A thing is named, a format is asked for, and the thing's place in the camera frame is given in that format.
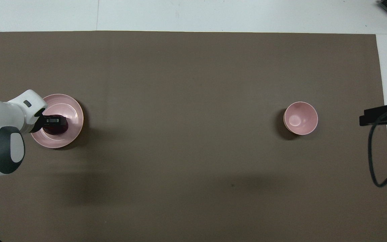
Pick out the dark red apple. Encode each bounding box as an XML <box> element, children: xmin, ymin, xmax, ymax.
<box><xmin>42</xmin><ymin>116</ymin><xmax>69</xmax><ymax>135</ymax></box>

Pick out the pink bowl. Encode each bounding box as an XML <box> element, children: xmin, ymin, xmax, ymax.
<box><xmin>284</xmin><ymin>102</ymin><xmax>318</xmax><ymax>135</ymax></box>

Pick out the pink plate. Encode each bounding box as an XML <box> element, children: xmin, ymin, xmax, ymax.
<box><xmin>31</xmin><ymin>94</ymin><xmax>84</xmax><ymax>149</ymax></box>

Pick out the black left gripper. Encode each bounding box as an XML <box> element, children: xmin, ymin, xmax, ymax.
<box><xmin>31</xmin><ymin>108</ymin><xmax>62</xmax><ymax>134</ymax></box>

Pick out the brown table mat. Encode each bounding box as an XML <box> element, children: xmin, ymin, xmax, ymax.
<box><xmin>0</xmin><ymin>31</ymin><xmax>387</xmax><ymax>242</ymax></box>

